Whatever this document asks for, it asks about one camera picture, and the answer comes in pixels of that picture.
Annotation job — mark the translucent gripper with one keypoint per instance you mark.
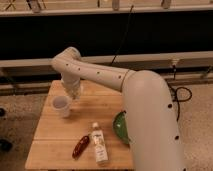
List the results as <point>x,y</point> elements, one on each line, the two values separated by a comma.
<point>69,86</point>

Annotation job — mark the white sponge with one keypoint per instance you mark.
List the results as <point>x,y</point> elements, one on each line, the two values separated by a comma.
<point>75,94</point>

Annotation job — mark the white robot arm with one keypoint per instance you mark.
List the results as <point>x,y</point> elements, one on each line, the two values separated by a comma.
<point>151,121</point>

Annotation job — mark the clear plastic bottle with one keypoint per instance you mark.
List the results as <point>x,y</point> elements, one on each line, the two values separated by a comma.
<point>100,149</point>

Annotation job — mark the wooden folding table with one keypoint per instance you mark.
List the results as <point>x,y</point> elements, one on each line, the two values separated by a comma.
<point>55,137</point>

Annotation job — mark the red brown pepper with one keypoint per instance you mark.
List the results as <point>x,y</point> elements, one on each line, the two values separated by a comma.
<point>81,146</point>

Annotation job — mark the green bowl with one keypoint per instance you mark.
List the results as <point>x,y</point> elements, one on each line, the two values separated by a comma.
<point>119,127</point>

